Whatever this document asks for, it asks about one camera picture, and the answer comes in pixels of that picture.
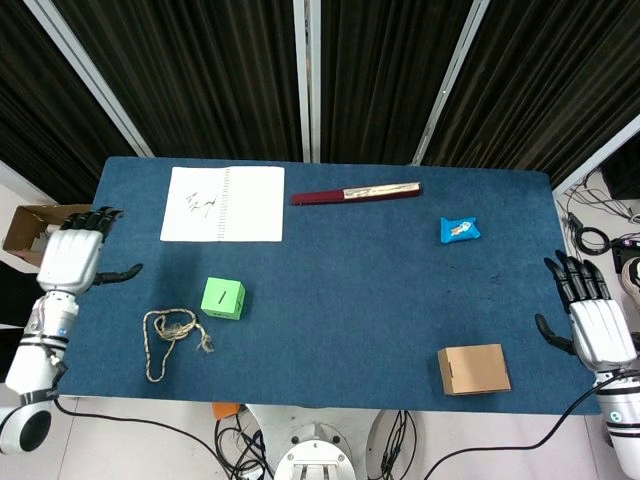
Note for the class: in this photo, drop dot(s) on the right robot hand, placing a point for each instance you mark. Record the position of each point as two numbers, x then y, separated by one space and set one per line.
592 325

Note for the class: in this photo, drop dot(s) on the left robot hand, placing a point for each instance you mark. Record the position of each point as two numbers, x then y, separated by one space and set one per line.
72 260

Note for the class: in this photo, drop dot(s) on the green cube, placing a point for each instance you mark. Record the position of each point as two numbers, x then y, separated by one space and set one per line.
223 298

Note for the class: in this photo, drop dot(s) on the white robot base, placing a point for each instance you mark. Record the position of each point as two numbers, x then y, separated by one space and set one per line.
320 445

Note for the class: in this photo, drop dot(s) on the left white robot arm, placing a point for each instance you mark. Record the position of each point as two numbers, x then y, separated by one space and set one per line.
35 360

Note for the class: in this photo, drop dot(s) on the open cardboard box with items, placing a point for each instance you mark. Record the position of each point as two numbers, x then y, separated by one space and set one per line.
30 230

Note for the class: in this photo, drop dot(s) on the small brown cardboard box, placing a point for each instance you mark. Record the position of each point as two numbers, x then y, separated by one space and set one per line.
472 370

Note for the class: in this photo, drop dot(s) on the open white notebook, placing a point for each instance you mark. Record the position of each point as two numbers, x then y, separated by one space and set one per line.
225 204

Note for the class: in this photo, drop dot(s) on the blue snack packet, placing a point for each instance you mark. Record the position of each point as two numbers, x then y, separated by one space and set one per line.
460 229

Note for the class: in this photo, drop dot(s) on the orange object under table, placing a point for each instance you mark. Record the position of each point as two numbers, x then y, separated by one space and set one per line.
226 409

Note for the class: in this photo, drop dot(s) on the blue table mat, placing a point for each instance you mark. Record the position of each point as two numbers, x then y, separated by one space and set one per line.
350 300

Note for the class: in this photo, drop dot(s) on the dark red folded fan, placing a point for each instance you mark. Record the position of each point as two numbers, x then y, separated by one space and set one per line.
350 194

